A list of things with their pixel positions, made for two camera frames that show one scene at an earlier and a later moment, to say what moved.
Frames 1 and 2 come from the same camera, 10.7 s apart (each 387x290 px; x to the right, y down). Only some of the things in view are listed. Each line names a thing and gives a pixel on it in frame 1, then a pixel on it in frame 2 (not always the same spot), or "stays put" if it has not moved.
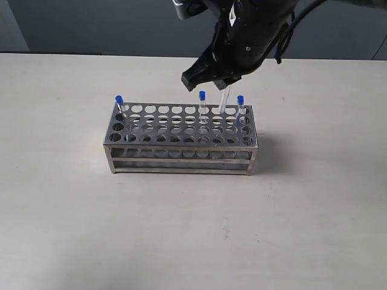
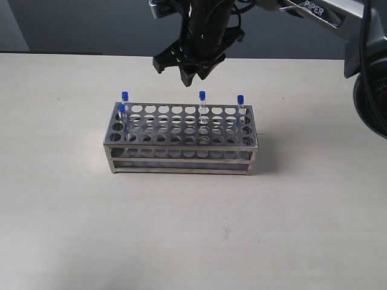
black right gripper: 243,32 → 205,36
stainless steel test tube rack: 181,137 stays put
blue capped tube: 119,101 → 122,118
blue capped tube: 224,95 → 126,129
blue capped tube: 240,100 stays put
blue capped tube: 202,98 stays put
